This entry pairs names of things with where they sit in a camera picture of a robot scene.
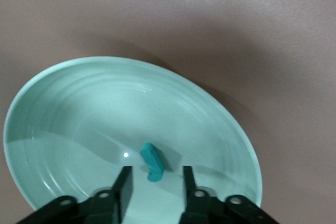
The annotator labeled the brown table cover sheet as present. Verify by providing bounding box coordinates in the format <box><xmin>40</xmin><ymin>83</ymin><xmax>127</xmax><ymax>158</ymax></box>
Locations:
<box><xmin>0</xmin><ymin>0</ymin><xmax>336</xmax><ymax>224</ymax></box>

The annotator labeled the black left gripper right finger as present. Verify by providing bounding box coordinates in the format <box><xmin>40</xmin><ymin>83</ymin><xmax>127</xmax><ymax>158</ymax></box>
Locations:
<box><xmin>180</xmin><ymin>165</ymin><xmax>280</xmax><ymax>224</ymax></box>

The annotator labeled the teal letter r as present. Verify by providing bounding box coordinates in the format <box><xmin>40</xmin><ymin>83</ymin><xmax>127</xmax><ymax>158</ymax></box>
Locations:
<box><xmin>140</xmin><ymin>142</ymin><xmax>164</xmax><ymax>184</ymax></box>

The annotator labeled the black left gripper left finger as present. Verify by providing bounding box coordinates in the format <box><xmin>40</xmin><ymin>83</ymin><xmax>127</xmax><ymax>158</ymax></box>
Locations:
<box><xmin>17</xmin><ymin>165</ymin><xmax>134</xmax><ymax>224</ymax></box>

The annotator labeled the light green plate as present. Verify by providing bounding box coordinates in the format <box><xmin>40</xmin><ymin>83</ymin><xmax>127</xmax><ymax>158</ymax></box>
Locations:
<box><xmin>3</xmin><ymin>56</ymin><xmax>263</xmax><ymax>224</ymax></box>

